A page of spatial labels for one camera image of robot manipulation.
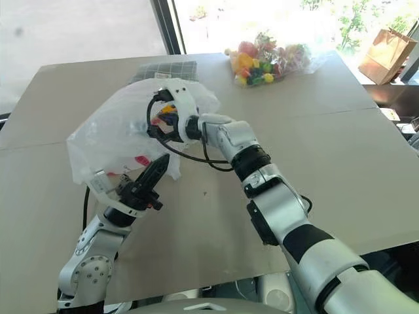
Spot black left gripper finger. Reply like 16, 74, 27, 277
135, 153, 172, 196

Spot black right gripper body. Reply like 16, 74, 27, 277
146, 90, 183, 144

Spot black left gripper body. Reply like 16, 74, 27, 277
115, 181, 164, 212

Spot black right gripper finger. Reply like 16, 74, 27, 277
126, 120, 150, 135

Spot translucent white plastic bag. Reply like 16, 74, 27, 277
66, 77, 221, 194

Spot clear bag of colourful toys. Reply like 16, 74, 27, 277
224, 30, 332, 89

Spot brown paper bag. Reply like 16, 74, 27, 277
357, 28, 418, 86

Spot colourful small toys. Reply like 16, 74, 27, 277
151, 102, 180, 127

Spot grey checked cloth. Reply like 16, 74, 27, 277
132, 61, 200, 83

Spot green potted plant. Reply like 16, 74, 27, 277
337, 0, 371, 52

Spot dark side table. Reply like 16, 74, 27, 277
361, 82, 419, 119

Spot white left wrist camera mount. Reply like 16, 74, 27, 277
86, 169, 147, 219

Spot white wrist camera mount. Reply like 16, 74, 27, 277
86, 169, 147, 219
156, 79, 201, 144

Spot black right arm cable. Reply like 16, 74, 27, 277
145, 97, 235, 171

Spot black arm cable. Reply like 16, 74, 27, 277
82, 186, 91, 230
145, 97, 235, 171

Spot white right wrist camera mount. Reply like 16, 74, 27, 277
156, 79, 201, 144

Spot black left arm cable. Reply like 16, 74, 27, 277
82, 186, 91, 230

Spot dark window frame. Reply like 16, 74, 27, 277
150, 0, 188, 56

